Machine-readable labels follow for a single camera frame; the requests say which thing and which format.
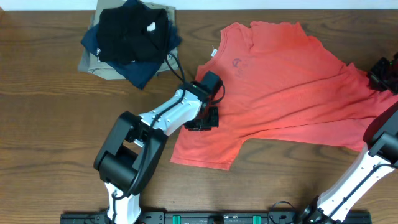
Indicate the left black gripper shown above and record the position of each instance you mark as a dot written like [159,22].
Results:
[214,124]

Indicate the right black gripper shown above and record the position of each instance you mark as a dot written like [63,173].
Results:
[376,74]

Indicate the red t-shirt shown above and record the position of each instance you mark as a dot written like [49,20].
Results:
[280,84]

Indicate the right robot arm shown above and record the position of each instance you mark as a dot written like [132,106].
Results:
[377,159]

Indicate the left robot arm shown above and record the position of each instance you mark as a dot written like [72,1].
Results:
[131,152]

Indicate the navy folded garment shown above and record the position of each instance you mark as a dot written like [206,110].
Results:
[138,73]

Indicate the khaki folded garment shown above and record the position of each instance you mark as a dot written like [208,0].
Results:
[88,62]

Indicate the black folded garment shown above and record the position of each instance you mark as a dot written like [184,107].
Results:
[133,34]

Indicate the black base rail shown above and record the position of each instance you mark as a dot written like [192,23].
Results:
[185,218]

